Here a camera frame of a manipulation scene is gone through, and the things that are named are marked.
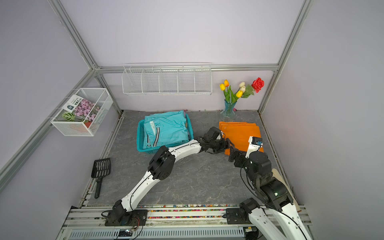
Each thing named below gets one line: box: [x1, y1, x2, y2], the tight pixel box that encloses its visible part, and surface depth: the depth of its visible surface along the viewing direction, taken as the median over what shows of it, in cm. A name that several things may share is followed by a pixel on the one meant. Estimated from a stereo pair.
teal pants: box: [143, 110, 189, 149], surface depth 98 cm
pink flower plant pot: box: [62, 94, 101, 128], surface depth 75 cm
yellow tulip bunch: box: [219, 79, 255, 104], surface depth 98 cm
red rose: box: [251, 77, 265, 93], surface depth 86 cm
